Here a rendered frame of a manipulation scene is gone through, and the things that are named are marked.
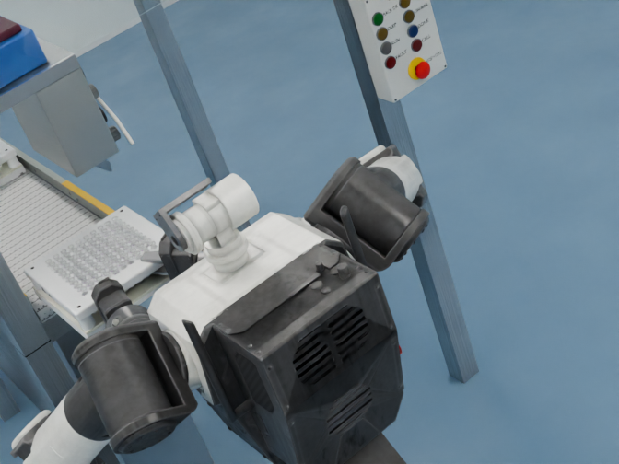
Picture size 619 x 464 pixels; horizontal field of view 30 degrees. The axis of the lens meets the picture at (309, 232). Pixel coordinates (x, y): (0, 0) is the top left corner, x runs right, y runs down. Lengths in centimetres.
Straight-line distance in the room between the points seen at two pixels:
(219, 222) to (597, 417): 166
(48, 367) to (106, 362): 88
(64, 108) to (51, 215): 48
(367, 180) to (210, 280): 27
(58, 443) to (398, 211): 58
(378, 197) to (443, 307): 137
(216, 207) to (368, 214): 24
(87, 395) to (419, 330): 194
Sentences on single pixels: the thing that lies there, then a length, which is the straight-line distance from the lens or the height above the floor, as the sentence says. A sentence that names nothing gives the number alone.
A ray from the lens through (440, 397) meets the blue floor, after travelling 316.
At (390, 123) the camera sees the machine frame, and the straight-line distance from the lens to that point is 268.
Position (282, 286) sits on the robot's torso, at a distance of 152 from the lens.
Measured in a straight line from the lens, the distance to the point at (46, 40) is 218.
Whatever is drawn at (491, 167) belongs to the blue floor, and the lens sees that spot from 398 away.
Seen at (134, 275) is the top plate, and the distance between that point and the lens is 215.
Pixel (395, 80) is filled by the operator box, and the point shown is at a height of 97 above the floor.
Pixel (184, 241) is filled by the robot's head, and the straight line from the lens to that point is 153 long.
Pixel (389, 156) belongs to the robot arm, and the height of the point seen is 119.
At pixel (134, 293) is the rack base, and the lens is 218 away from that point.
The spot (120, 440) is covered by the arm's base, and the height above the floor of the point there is 122.
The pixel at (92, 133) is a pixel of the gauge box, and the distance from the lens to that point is 233.
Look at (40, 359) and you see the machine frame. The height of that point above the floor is 85.
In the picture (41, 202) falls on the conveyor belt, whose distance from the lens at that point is 279.
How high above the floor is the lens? 216
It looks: 33 degrees down
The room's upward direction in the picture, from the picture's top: 20 degrees counter-clockwise
